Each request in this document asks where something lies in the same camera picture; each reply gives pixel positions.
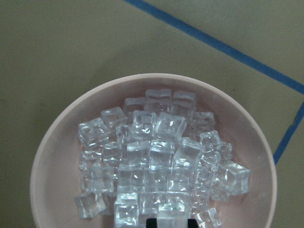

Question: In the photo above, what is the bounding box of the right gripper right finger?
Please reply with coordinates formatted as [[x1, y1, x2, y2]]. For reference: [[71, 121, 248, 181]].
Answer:
[[187, 218, 198, 228]]

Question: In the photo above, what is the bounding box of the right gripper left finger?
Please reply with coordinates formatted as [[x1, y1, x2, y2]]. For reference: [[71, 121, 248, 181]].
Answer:
[[145, 218, 157, 228]]

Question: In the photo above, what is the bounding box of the pink bowl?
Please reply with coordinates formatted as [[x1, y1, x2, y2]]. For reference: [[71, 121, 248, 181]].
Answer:
[[30, 73, 277, 228]]

